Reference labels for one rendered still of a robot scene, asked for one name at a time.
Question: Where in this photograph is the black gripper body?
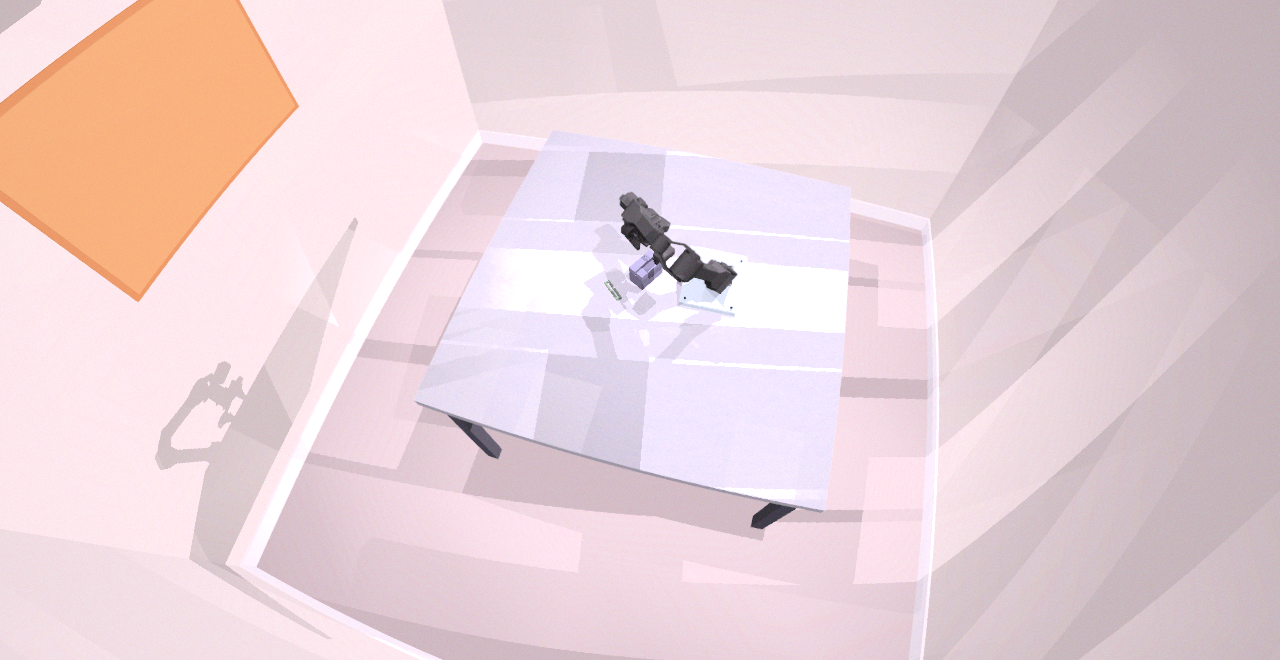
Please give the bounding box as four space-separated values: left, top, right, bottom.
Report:
620 225 675 263

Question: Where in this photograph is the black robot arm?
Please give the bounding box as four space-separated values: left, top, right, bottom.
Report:
620 192 739 294

